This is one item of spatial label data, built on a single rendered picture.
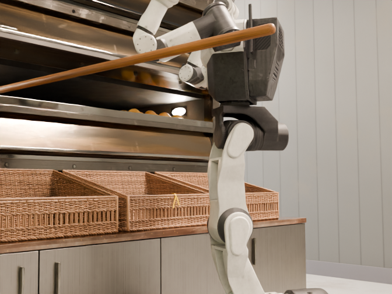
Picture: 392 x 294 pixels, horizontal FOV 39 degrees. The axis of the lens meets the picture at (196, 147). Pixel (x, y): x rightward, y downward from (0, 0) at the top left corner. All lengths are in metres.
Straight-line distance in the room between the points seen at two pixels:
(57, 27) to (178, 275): 1.33
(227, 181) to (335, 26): 3.14
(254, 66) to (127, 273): 0.97
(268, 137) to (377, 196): 2.62
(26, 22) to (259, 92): 1.21
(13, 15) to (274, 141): 1.34
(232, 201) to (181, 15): 1.67
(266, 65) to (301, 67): 3.09
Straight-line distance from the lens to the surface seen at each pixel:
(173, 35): 2.00
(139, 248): 2.37
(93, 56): 2.78
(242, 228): 2.09
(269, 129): 2.18
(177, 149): 3.30
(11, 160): 2.64
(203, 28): 2.00
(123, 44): 3.12
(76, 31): 2.94
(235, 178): 2.12
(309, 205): 5.05
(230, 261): 2.10
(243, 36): 1.55
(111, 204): 2.32
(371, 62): 4.82
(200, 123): 3.49
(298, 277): 3.37
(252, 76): 2.11
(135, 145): 3.08
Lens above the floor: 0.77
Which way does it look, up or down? 4 degrees up
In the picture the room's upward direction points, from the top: straight up
